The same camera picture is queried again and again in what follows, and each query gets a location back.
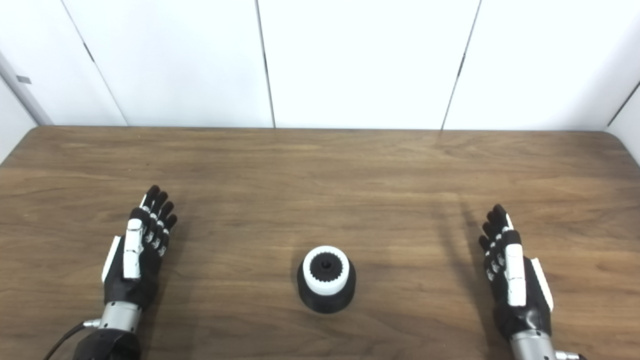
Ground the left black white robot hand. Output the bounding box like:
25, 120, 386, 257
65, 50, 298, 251
101, 185, 178, 311

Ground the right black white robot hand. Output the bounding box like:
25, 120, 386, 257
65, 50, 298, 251
478, 203, 554, 341

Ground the round black plastic part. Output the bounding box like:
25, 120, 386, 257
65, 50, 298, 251
297, 255, 357, 314

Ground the white toothed plastic ring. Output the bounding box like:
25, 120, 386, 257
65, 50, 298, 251
302, 245, 349, 296

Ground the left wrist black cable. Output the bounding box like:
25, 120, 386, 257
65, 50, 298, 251
42, 319, 102, 360

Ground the grey wall corner post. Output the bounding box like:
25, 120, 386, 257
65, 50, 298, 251
0, 50, 55, 127

